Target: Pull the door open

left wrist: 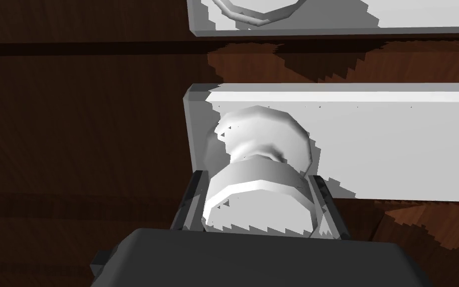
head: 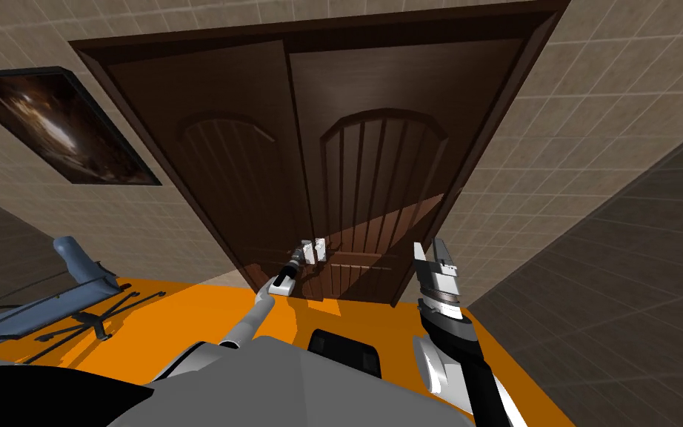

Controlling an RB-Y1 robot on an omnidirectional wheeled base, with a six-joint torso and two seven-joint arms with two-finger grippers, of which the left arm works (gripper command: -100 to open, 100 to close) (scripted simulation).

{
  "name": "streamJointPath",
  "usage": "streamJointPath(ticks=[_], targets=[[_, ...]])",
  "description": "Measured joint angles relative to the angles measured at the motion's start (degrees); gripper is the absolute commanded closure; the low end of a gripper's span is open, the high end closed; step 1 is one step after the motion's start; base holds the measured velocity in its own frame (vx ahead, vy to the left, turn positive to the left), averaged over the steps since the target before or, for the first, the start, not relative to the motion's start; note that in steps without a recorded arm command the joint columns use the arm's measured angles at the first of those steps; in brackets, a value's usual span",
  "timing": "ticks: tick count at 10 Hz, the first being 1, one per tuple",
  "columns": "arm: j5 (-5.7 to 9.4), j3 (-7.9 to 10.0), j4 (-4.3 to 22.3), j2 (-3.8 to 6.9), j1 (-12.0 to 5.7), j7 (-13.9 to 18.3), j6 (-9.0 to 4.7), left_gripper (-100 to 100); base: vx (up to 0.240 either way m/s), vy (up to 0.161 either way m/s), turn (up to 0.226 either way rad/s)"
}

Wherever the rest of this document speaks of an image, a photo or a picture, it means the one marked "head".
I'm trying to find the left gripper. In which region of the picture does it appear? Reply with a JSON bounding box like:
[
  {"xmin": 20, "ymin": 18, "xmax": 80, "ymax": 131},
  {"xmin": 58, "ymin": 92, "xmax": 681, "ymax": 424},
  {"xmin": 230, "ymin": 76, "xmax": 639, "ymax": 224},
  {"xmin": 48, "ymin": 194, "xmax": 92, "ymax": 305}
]
[{"xmin": 290, "ymin": 237, "xmax": 327, "ymax": 268}]

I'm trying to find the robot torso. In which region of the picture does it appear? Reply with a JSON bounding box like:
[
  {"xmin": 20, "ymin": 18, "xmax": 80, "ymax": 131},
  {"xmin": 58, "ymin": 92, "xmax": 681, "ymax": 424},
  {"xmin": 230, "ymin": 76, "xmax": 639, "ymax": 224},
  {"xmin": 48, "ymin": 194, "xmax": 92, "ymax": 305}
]
[{"xmin": 107, "ymin": 328, "xmax": 476, "ymax": 427}]

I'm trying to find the dark brown door leaf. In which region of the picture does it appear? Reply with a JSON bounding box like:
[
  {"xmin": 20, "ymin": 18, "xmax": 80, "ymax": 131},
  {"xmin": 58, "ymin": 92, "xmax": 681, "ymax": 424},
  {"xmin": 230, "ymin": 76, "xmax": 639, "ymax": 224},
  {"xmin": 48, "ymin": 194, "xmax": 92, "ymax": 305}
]
[
  {"xmin": 287, "ymin": 36, "xmax": 525, "ymax": 305},
  {"xmin": 104, "ymin": 40, "xmax": 326, "ymax": 299}
]

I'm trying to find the dark framed wall picture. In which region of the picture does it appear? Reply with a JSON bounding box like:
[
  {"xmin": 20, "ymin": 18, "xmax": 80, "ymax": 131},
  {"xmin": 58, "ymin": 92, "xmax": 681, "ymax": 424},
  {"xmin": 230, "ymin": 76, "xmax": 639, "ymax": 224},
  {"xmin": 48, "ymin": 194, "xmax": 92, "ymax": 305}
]
[{"xmin": 0, "ymin": 65, "xmax": 164, "ymax": 188}]

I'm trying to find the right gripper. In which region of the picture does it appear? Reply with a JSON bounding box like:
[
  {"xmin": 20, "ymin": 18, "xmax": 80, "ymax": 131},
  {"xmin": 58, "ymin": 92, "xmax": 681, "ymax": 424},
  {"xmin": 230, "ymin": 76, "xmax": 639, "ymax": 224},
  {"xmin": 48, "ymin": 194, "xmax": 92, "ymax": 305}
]
[{"xmin": 413, "ymin": 237, "xmax": 464, "ymax": 309}]

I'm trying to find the blue-grey office chair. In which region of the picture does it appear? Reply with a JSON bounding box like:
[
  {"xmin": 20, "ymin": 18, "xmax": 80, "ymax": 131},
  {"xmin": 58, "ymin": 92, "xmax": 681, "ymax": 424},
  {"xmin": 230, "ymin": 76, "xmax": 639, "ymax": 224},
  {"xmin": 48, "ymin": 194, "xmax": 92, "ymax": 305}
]
[{"xmin": 0, "ymin": 235, "xmax": 168, "ymax": 365}]

